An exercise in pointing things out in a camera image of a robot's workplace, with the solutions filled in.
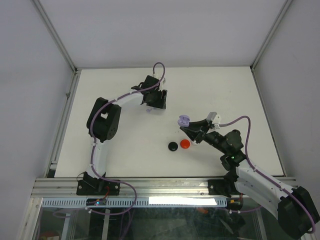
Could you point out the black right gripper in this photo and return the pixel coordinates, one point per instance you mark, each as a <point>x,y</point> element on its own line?
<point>198,136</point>

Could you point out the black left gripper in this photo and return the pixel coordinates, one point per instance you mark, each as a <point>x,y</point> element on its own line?
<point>161,102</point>

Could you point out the lilac round charging case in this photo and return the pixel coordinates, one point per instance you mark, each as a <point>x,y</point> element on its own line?
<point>183,121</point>

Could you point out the orange round charging case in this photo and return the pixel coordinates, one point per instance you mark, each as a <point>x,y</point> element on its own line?
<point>185,143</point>

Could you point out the black round charging case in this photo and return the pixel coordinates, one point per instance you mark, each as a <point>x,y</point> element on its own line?
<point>173,146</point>

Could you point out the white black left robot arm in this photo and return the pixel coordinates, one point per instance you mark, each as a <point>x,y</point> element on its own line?
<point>103,122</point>

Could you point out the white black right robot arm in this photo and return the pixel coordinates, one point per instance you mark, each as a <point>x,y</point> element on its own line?
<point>293,208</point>

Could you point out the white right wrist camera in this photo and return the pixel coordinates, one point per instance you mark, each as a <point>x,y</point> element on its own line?
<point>213,119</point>

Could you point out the left aluminium frame post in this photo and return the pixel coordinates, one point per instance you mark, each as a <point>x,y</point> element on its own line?
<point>54,34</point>

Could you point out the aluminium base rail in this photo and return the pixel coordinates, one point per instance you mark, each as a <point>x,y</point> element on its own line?
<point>145,187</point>

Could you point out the white slotted cable duct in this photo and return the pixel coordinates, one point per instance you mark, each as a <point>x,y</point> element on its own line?
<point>140,202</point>

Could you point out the aluminium corner frame post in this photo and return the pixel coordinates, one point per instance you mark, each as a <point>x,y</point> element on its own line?
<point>278,20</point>

